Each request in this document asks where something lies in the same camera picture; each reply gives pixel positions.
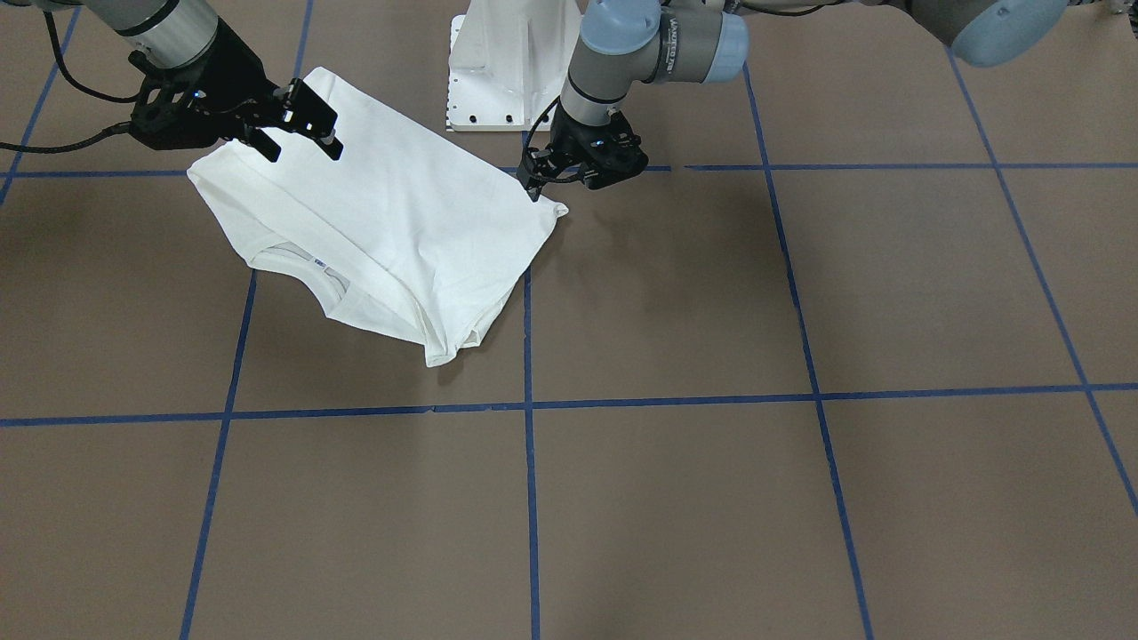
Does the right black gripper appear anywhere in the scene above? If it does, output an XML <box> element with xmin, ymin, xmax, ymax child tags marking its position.
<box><xmin>129</xmin><ymin>23</ymin><xmax>344</xmax><ymax>163</ymax></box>

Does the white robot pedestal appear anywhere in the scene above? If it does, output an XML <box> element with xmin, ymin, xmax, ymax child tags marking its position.
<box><xmin>446</xmin><ymin>1</ymin><xmax>582</xmax><ymax>132</ymax></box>

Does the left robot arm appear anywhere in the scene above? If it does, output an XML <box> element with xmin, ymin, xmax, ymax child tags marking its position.
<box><xmin>517</xmin><ymin>1</ymin><xmax>1067</xmax><ymax>200</ymax></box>

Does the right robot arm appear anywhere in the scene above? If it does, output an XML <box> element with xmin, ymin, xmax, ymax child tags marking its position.
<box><xmin>7</xmin><ymin>1</ymin><xmax>344</xmax><ymax>162</ymax></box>

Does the white printed t-shirt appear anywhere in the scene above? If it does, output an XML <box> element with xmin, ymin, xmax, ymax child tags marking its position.
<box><xmin>187</xmin><ymin>68</ymin><xmax>568</xmax><ymax>367</ymax></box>

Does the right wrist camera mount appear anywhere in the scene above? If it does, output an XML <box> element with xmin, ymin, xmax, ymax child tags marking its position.
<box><xmin>127</xmin><ymin>76</ymin><xmax>218</xmax><ymax>151</ymax></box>

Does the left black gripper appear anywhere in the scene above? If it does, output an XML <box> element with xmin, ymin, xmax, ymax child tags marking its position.
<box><xmin>517</xmin><ymin>112</ymin><xmax>649</xmax><ymax>203</ymax></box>

